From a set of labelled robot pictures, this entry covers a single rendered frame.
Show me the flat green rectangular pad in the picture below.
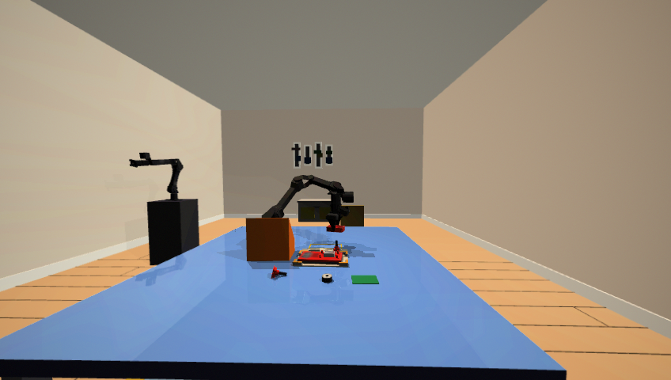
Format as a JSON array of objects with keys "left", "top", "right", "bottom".
[{"left": 351, "top": 275, "right": 379, "bottom": 284}]

